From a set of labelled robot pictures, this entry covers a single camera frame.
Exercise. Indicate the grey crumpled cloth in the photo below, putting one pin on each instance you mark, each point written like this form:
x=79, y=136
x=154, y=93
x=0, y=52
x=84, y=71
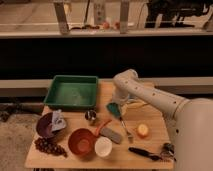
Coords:
x=58, y=121

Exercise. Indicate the white cup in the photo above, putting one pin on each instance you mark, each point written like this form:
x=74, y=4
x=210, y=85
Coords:
x=103, y=147

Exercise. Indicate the purple bowl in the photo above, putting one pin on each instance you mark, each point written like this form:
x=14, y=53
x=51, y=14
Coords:
x=44, y=126

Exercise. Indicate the orange bowl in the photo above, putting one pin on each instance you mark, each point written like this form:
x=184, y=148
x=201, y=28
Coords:
x=81, y=142

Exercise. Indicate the black handled tool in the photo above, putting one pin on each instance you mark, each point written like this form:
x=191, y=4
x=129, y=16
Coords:
x=144, y=153

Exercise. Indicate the grey rectangular block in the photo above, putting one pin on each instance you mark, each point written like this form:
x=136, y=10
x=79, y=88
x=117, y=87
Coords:
x=112, y=135

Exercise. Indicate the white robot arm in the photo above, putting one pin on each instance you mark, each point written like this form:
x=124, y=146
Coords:
x=194, y=120

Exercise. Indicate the small metal cup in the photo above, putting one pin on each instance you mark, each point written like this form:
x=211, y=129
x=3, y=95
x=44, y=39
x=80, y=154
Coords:
x=91, y=116

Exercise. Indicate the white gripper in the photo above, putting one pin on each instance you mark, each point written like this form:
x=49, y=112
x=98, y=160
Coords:
x=120, y=97

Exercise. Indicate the bunch of dark grapes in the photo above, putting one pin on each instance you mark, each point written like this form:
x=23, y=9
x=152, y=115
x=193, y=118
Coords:
x=49, y=147

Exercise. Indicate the red handled tool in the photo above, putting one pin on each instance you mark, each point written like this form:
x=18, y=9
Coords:
x=98, y=129

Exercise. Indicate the green plastic tray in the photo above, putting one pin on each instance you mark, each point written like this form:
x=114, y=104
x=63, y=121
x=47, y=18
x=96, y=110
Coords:
x=72, y=92

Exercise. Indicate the yellow apple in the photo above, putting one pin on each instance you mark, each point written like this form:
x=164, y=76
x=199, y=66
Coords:
x=142, y=130

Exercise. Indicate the metal fork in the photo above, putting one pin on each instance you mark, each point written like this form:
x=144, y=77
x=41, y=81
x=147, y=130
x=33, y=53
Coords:
x=129, y=135

